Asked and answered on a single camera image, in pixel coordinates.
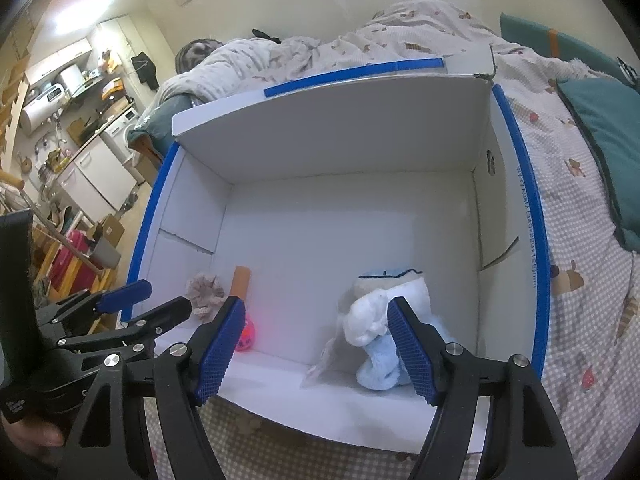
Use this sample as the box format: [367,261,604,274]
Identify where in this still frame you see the teal pillow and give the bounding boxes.
[558,78,639,252]

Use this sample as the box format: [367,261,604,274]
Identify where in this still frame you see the beige lace scrunchie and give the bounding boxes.
[186,273,226,323]

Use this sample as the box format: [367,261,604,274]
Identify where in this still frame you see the teal cushion with orange stripe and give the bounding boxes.
[499,13,639,87]

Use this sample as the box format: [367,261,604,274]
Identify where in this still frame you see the pink plush ball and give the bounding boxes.
[235,315,256,352]

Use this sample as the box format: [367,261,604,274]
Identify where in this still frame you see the brown cardboard box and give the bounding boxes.
[86,214,125,248]

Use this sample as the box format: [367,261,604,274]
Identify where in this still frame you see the white fluffy sock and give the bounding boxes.
[343,278,432,347]

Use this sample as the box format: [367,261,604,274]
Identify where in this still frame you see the white washing machine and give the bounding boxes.
[100,105,139,170]

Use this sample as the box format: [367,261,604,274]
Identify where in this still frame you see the wooden bed frame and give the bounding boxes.
[129,134,164,186]

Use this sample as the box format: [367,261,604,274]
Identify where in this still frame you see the person's left hand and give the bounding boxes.
[1,416,65,468]

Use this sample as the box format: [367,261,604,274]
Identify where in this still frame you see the light blue fluffy sock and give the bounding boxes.
[356,333,411,391]

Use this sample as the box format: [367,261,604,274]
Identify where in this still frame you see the white kitchen cabinet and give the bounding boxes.
[55,136,137,222]

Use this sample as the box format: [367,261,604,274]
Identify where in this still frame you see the checkered dog print bedspread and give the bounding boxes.
[167,0,639,479]

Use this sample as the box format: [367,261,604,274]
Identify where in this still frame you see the blue and white cardboard box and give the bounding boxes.
[124,58,550,453]

